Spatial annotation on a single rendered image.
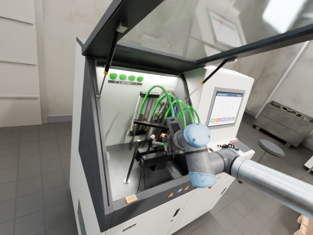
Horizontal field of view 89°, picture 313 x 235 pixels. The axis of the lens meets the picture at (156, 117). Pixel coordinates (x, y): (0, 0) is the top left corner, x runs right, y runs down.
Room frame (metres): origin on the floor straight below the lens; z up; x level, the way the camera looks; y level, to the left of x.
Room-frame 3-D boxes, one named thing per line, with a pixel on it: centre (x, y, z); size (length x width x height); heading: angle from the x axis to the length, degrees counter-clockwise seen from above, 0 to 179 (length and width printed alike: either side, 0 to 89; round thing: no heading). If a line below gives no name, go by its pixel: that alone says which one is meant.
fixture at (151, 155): (0.89, -0.11, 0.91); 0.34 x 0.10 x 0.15; 131
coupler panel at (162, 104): (1.17, -0.03, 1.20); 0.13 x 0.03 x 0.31; 131
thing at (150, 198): (0.63, -0.17, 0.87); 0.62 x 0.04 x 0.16; 131
